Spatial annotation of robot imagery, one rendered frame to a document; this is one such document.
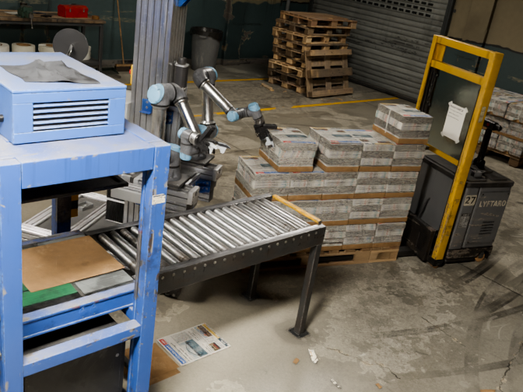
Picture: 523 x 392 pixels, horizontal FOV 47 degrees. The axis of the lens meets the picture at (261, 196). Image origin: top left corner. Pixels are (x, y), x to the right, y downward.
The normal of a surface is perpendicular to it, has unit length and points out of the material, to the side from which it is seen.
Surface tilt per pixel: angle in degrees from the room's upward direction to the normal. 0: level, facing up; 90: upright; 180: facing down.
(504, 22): 90
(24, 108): 90
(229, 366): 0
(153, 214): 90
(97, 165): 90
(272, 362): 0
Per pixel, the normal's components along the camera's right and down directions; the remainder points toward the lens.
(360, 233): 0.37, 0.40
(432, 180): -0.91, 0.03
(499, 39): -0.74, 0.16
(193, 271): 0.65, 0.38
